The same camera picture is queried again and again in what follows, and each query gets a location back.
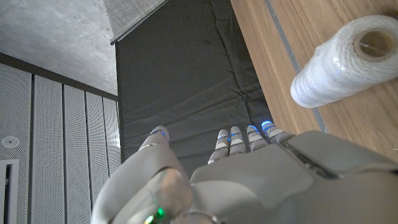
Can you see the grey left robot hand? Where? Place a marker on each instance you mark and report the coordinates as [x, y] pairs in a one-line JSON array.
[[248, 193]]

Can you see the white thread spool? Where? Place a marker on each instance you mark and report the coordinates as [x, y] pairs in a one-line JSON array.
[[335, 65]]

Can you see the black fabric backdrop curtain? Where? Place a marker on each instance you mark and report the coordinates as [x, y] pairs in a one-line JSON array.
[[186, 77]]

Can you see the grey tape outline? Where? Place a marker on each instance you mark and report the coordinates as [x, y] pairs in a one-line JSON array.
[[284, 37]]

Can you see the round white ceiling fixture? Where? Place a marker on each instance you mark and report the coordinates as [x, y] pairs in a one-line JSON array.
[[10, 142]]

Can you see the black curtain rail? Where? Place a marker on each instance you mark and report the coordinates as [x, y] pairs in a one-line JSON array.
[[140, 22]]

